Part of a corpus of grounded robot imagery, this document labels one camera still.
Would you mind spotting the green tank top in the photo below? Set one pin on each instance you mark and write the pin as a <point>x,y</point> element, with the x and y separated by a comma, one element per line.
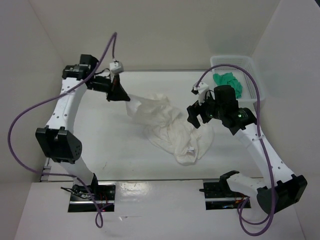
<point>230,80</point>

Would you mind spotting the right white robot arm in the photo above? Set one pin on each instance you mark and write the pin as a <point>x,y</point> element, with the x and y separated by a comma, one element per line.
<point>280,186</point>

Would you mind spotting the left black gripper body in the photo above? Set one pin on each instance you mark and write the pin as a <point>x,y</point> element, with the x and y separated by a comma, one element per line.
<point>100,83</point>

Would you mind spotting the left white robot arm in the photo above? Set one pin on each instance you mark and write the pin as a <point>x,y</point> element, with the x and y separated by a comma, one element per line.
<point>57,139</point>

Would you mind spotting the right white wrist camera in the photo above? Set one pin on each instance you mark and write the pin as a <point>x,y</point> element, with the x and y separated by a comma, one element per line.
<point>200,91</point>

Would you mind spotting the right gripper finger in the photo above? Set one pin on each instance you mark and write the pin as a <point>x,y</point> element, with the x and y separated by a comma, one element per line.
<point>192,118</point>
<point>206,114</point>

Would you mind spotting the white tank top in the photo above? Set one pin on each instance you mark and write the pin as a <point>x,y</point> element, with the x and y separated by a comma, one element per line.
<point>167,128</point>

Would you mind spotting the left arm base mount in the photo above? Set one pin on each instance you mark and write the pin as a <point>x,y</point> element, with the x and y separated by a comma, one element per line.
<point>81,202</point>

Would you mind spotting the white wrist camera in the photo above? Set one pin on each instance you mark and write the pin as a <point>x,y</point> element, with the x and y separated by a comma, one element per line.
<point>116,67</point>
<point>200,91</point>

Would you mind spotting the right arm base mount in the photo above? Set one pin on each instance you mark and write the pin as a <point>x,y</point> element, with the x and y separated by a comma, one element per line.
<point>217,198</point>

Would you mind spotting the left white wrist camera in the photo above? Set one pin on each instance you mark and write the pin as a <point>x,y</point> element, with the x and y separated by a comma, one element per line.
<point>116,67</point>

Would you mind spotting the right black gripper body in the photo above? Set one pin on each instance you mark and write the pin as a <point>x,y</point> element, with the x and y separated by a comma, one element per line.
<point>210,104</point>

